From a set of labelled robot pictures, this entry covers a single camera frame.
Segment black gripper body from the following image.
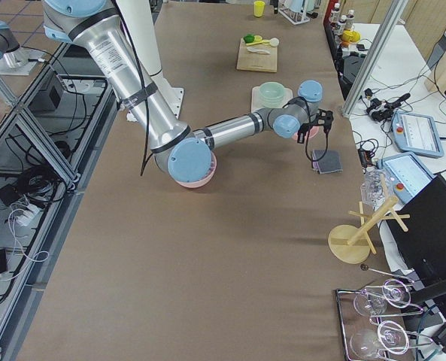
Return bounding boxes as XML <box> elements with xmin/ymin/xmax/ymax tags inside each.
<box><xmin>297</xmin><ymin>109</ymin><xmax>334</xmax><ymax>144</ymax></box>

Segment small pink bowl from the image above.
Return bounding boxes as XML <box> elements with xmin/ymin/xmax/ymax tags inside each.
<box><xmin>292</xmin><ymin>126</ymin><xmax>319</xmax><ymax>141</ymax></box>

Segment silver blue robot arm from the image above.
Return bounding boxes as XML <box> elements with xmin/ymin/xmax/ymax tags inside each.
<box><xmin>42</xmin><ymin>1</ymin><xmax>333</xmax><ymax>188</ymax></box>

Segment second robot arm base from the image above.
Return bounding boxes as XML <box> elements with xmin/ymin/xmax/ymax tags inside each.
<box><xmin>0</xmin><ymin>20</ymin><xmax>35</xmax><ymax>76</ymax></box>

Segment yellow measuring spoon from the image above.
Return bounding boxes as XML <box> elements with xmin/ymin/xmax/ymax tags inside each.
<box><xmin>246</xmin><ymin>38</ymin><xmax>280</xmax><ymax>47</ymax></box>

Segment white spoon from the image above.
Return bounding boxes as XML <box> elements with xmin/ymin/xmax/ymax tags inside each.
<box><xmin>246</xmin><ymin>47</ymin><xmax>271</xmax><ymax>55</ymax></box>

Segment large pink bowl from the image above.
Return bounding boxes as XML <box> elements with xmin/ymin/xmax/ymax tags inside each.
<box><xmin>175</xmin><ymin>154</ymin><xmax>218</xmax><ymax>190</ymax></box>

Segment stacked green bowls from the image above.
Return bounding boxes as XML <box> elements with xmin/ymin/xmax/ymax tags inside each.
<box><xmin>257</xmin><ymin>82</ymin><xmax>285</xmax><ymax>108</ymax></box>

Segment white plastic tray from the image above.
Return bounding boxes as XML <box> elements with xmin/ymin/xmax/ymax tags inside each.
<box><xmin>250</xmin><ymin>86</ymin><xmax>293</xmax><ymax>112</ymax></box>

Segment wooden cutting board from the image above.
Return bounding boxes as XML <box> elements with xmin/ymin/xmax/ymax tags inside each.
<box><xmin>236</xmin><ymin>38</ymin><xmax>278</xmax><ymax>73</ymax></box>

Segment blue teach pendant upper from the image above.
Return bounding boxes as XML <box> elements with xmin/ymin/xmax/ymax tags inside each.
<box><xmin>392</xmin><ymin>111</ymin><xmax>444</xmax><ymax>158</ymax></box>

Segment blue teach pendant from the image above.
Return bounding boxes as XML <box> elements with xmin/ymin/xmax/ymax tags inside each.
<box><xmin>392</xmin><ymin>111</ymin><xmax>444</xmax><ymax>158</ymax></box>
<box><xmin>377</xmin><ymin>152</ymin><xmax>435</xmax><ymax>204</ymax></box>

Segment blue teach pendant lower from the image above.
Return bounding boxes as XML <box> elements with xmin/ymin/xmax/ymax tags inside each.
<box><xmin>377</xmin><ymin>152</ymin><xmax>435</xmax><ymax>204</ymax></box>

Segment white rack stand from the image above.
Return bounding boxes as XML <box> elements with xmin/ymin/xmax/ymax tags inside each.
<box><xmin>278</xmin><ymin>0</ymin><xmax>310</xmax><ymax>25</ymax></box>

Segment green measuring cup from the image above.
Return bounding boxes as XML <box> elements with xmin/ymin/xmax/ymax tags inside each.
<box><xmin>243</xmin><ymin>34</ymin><xmax>255</xmax><ymax>44</ymax></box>

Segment yellow cup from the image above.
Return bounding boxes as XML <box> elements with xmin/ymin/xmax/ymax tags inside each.
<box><xmin>253</xmin><ymin>0</ymin><xmax>265</xmax><ymax>17</ymax></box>

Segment wooden cup tree stand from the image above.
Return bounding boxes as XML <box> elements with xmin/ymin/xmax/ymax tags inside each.
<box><xmin>328</xmin><ymin>194</ymin><xmax>410</xmax><ymax>264</ymax></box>

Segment black monitor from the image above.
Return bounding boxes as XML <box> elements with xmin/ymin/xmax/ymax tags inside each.
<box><xmin>391</xmin><ymin>175</ymin><xmax>446</xmax><ymax>281</ymax></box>

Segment wine glass upper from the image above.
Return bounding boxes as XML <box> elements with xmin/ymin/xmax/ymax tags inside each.
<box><xmin>353</xmin><ymin>278</ymin><xmax>411</xmax><ymax>317</ymax></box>

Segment wine glass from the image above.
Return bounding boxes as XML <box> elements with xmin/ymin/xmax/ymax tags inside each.
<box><xmin>350</xmin><ymin>320</ymin><xmax>409</xmax><ymax>360</ymax></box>
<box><xmin>353</xmin><ymin>278</ymin><xmax>411</xmax><ymax>317</ymax></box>

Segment metal glass rack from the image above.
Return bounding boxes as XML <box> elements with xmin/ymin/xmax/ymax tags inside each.
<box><xmin>336</xmin><ymin>263</ymin><xmax>438</xmax><ymax>360</ymax></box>

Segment wine glass lower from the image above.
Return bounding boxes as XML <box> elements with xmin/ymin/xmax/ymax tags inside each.
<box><xmin>350</xmin><ymin>320</ymin><xmax>409</xmax><ymax>360</ymax></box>

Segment aluminium frame post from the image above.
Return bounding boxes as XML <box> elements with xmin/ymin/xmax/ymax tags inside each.
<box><xmin>341</xmin><ymin>0</ymin><xmax>408</xmax><ymax>118</ymax></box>

